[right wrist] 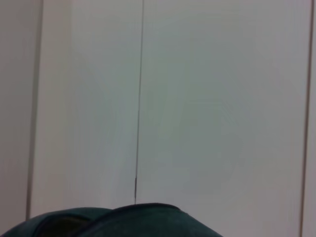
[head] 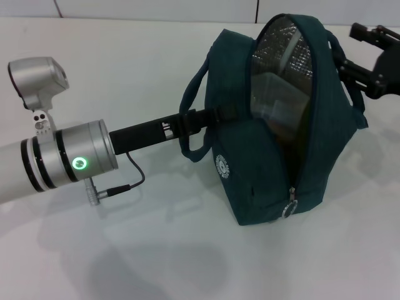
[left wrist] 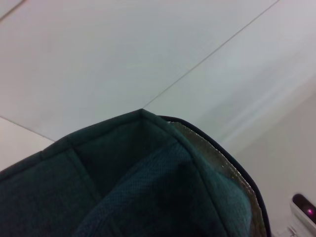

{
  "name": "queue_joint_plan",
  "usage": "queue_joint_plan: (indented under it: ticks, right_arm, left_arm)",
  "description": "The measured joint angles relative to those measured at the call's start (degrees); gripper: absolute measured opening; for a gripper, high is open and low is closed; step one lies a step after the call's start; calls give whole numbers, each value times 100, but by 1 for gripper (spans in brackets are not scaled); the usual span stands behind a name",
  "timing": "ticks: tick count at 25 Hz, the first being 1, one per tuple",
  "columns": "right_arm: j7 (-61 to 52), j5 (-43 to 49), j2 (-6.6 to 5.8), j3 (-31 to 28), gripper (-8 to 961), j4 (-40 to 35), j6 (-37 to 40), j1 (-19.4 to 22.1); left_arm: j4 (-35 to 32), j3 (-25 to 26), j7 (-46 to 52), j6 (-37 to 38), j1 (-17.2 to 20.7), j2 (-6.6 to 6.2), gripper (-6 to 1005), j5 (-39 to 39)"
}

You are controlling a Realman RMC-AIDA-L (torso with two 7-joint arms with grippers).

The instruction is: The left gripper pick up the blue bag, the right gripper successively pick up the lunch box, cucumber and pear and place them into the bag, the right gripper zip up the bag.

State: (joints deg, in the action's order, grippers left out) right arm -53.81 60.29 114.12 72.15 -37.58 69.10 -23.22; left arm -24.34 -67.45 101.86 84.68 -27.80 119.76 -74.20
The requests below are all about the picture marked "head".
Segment clear plastic lunch box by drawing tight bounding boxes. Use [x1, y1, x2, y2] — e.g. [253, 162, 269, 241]
[251, 71, 309, 126]

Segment dark blue insulated lunch bag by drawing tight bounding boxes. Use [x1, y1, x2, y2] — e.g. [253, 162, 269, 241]
[179, 12, 369, 228]

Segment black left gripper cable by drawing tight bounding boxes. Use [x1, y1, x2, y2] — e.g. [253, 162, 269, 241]
[82, 152, 146, 207]

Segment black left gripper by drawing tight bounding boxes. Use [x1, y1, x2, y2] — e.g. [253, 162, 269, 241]
[108, 106, 239, 156]

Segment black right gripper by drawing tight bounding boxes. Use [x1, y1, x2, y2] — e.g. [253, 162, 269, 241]
[332, 22, 400, 101]

